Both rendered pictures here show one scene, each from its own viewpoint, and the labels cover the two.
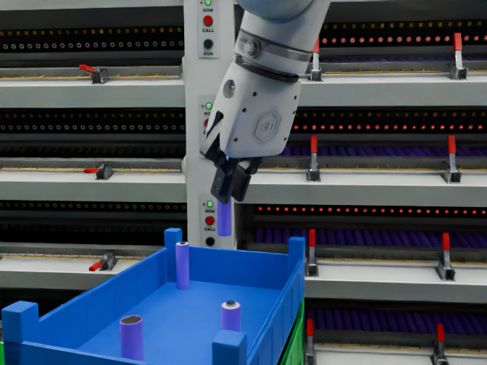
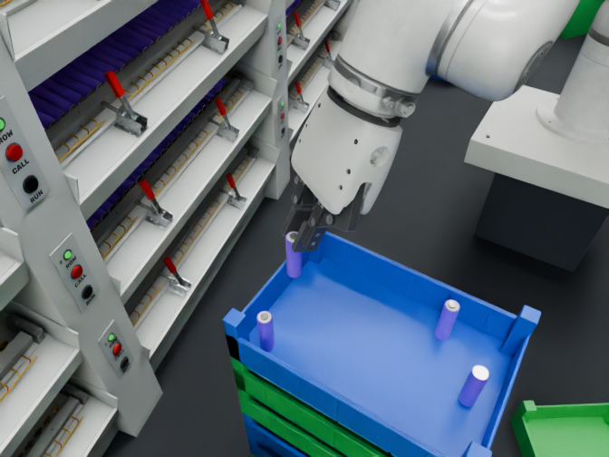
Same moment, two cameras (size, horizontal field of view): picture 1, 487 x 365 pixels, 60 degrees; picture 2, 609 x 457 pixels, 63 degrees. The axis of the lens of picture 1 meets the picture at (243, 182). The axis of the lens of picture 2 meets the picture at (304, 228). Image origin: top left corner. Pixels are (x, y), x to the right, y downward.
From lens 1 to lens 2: 67 cm
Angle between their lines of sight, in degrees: 74
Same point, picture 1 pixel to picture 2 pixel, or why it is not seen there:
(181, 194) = (21, 279)
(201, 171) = (36, 226)
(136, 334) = (485, 373)
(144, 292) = (288, 383)
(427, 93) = not seen: outside the picture
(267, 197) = (111, 188)
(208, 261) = (259, 306)
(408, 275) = (213, 157)
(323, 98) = (119, 17)
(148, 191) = not seen: outside the picture
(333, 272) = (173, 204)
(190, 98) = not seen: outside the picture
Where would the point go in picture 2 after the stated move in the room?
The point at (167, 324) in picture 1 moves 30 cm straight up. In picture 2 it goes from (358, 369) to (389, 176)
